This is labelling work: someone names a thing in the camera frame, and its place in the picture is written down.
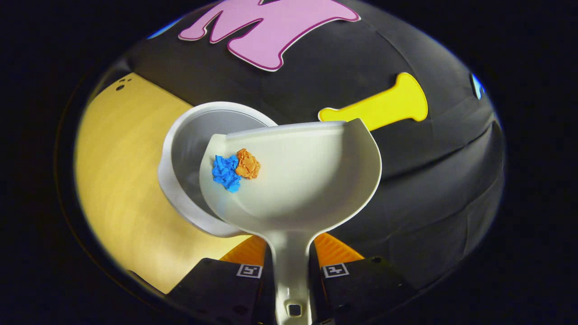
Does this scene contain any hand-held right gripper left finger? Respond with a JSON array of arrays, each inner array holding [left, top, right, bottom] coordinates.
[[166, 235, 274, 325]]

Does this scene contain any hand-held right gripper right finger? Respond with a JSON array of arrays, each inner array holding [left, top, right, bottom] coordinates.
[[309, 232, 417, 325]]

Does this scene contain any blue paper trash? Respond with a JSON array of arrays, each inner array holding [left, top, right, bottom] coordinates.
[[212, 155, 242, 193]]

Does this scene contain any white dustpan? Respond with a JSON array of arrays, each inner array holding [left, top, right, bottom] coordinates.
[[199, 118, 382, 325]]

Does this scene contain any orange paper trash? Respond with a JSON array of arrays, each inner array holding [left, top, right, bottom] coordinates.
[[235, 149, 261, 180]]

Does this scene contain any white ribbed garbage bin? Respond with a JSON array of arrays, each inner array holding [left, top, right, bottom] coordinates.
[[158, 101, 278, 238]]

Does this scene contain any black backdrop cloth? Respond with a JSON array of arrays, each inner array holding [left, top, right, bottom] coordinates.
[[90, 0, 506, 289]]

